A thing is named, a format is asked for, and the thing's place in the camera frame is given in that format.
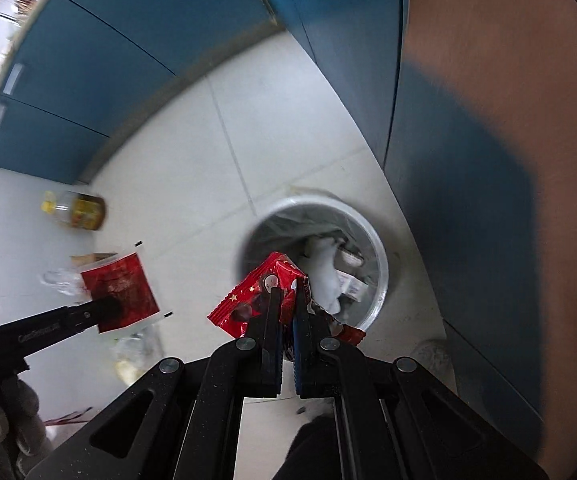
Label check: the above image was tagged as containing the grey right shoe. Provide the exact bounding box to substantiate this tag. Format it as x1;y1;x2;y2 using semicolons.
411;339;457;392

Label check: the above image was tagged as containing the blue kitchen cabinet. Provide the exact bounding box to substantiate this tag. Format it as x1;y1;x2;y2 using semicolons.
0;0;541;452

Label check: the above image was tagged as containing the white gloved left hand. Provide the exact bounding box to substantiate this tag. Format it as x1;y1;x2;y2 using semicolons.
0;378;53;479

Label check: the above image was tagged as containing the round grey trash bin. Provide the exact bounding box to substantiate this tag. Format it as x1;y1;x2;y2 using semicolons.
235;193;389;332

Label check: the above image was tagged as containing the yellow oil bottle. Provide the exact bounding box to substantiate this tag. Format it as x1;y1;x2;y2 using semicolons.
41;191;106;231

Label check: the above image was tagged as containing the crumpled plastic bag on floor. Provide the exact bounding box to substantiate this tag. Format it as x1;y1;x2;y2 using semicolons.
112;325;164;386

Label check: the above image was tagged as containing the small red snack wrapper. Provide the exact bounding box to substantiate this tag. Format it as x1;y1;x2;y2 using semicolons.
208;252;366;346

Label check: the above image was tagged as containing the small cardboard box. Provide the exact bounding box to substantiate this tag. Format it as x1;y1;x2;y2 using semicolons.
70;252;116;268

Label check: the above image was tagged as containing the red sachet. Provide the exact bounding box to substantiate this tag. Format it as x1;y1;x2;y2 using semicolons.
79;243;169;335

